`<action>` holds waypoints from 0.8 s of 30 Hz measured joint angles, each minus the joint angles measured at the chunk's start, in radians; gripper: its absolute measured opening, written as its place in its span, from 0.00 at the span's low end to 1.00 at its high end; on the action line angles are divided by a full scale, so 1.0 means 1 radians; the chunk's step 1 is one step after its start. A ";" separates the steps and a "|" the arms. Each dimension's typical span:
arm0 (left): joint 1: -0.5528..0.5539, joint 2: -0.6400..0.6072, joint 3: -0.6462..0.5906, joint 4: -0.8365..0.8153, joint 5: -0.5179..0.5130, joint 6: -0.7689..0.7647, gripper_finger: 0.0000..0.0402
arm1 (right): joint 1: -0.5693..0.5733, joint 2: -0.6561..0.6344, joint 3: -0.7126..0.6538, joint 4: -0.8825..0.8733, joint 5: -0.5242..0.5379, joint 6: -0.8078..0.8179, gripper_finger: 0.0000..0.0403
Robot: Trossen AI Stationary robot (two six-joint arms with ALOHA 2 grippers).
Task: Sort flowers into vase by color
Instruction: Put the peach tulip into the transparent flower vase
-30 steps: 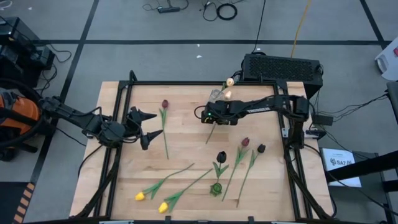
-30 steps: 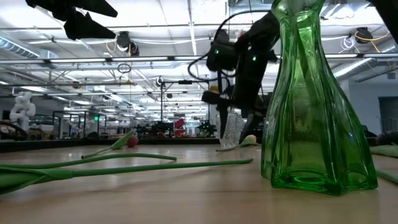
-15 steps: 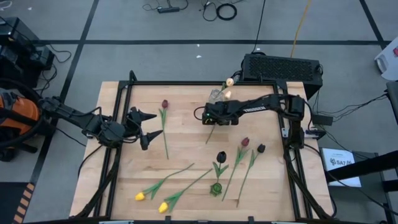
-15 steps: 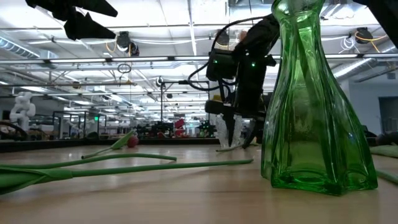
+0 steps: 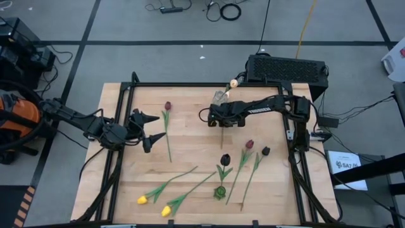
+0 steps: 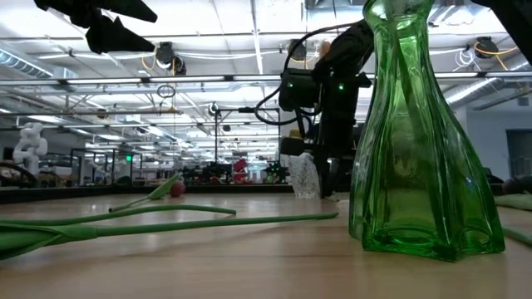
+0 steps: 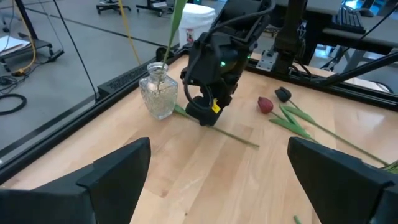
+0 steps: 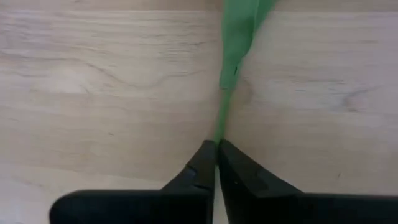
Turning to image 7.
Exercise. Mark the black diagonal frame brace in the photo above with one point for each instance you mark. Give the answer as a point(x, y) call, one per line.
point(357, 70)

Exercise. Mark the dark red artificial tulip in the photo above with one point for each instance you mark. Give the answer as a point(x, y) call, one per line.
point(283, 94)

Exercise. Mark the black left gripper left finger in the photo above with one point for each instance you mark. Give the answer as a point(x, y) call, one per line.
point(77, 202)

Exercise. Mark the clear textured glass vase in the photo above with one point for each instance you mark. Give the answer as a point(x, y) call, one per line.
point(158, 99)

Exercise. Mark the grey desk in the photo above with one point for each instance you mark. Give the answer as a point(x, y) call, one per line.
point(379, 37)

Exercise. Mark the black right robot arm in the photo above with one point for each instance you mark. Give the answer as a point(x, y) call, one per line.
point(289, 31)

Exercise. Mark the black rolling stand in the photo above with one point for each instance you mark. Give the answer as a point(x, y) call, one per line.
point(49, 53)

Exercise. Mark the black table frame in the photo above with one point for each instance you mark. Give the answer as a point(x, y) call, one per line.
point(109, 90)

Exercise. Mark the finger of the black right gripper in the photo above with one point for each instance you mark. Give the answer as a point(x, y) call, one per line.
point(225, 99)
point(200, 113)

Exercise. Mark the black keyboard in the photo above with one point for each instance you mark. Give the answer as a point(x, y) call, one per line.
point(348, 20)

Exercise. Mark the white paper stack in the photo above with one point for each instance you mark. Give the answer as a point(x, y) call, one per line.
point(12, 43)

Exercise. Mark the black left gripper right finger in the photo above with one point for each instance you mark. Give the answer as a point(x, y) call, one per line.
point(348, 196)

